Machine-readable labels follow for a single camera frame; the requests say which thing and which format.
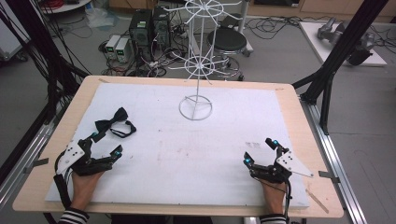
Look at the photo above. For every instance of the person's right striped sleeve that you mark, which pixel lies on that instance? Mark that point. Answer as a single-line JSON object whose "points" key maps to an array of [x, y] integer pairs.
{"points": [[272, 219]]}

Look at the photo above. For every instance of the black bow tie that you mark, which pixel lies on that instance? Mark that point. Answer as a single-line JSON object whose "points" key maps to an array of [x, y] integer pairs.
{"points": [[112, 119]]}

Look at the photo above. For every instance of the black computer tower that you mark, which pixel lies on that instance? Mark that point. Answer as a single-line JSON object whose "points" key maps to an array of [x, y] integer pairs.
{"points": [[161, 26], [140, 31]]}

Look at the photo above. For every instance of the metal table clamp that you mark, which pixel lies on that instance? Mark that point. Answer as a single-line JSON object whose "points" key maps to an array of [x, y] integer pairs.
{"points": [[329, 176], [35, 165]]}

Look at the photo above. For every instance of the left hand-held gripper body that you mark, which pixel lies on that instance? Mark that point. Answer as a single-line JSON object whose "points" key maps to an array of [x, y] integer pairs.
{"points": [[81, 162]]}

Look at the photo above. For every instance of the person's striped sleeve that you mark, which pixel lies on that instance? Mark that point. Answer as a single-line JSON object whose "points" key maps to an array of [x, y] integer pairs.
{"points": [[272, 219], [73, 216]]}

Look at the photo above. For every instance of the wooden stick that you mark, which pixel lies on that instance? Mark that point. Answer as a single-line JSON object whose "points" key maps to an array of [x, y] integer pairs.
{"points": [[317, 201]]}

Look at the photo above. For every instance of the white foam board mat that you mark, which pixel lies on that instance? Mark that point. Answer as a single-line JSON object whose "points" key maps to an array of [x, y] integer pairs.
{"points": [[186, 149]]}

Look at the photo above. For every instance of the white floor board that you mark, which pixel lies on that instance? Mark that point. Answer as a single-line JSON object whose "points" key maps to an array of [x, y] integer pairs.
{"points": [[317, 40]]}

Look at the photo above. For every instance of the white power supply unit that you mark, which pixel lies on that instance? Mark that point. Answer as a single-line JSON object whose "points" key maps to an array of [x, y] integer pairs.
{"points": [[111, 46], [122, 49]]}

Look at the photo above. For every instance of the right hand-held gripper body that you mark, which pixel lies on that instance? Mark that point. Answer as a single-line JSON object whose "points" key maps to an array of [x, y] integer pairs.
{"points": [[281, 166]]}

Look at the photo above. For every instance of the person's left striped sleeve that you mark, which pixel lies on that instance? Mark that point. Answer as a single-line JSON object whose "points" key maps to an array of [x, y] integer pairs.
{"points": [[73, 216]]}

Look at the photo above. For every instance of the person's right hand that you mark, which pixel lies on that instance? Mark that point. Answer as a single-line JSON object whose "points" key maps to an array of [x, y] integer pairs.
{"points": [[274, 196]]}

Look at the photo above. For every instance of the black round stool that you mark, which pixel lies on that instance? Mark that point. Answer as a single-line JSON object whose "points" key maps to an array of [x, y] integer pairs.
{"points": [[227, 40]]}

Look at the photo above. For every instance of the aluminium rail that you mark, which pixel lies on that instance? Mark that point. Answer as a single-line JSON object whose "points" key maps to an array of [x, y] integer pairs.
{"points": [[21, 161], [336, 161]]}

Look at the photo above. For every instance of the person's left hand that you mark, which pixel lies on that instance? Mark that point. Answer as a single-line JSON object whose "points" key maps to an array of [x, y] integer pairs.
{"points": [[83, 188]]}

